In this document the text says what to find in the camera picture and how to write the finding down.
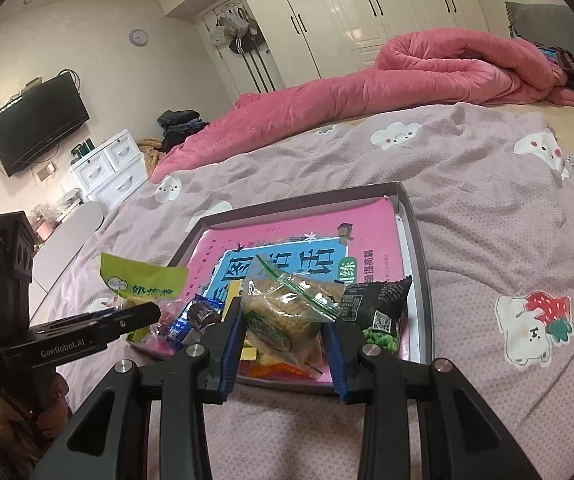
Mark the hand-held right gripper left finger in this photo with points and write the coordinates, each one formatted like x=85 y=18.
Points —
x=227 y=355

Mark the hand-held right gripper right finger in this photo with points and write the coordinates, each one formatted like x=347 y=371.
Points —
x=342 y=365

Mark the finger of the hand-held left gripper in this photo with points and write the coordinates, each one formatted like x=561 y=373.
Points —
x=127 y=319

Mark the clear bag with green header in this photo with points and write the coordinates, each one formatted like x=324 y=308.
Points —
x=137 y=275

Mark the blue snack packet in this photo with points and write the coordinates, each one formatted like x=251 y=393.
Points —
x=182 y=332

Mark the orange cracker packet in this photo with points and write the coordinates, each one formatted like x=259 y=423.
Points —
x=277 y=371

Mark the yellow snack packet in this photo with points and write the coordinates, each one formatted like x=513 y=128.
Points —
x=235 y=290

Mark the black green pea packet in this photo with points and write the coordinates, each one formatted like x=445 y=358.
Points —
x=382 y=305

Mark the clear zip bag brown snack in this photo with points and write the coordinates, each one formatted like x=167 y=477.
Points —
x=292 y=300

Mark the dark shallow cardboard box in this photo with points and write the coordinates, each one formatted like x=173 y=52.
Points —
x=419 y=285

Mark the person's left hand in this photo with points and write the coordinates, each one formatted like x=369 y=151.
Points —
x=54 y=410

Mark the light grey rounded furniture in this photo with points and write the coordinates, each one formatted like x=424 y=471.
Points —
x=67 y=245

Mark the clear cosmetics organizer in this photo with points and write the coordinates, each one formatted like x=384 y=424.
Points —
x=54 y=215

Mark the dark green containers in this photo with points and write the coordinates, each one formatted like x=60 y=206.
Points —
x=82 y=152

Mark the white drawer cabinet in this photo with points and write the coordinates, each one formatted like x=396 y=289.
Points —
x=107 y=170

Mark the pink and blue book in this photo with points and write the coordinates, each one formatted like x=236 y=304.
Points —
x=287 y=220

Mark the tan fluffy blanket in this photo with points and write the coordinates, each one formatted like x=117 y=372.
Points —
x=149 y=152

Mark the pile of dark clothes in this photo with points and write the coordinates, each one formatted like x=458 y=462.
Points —
x=182 y=127

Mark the lilac printed bed cover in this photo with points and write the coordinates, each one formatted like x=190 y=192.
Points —
x=492 y=210

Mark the pink quilt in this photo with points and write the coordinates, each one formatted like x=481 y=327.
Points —
x=367 y=85

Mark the hanging bags on door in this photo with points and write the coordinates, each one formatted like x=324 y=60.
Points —
x=239 y=35

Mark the white wardrobe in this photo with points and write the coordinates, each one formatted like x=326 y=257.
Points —
x=367 y=10

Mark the striped dark clothes pile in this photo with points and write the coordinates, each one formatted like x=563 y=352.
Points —
x=562 y=62

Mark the grey headboard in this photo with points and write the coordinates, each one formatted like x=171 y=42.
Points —
x=557 y=25

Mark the wall socket plate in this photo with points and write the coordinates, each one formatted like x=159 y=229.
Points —
x=47 y=171

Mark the black wall television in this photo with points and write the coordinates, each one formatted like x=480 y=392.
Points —
x=37 y=125

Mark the round wall clock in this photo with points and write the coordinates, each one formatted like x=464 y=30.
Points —
x=139 y=37

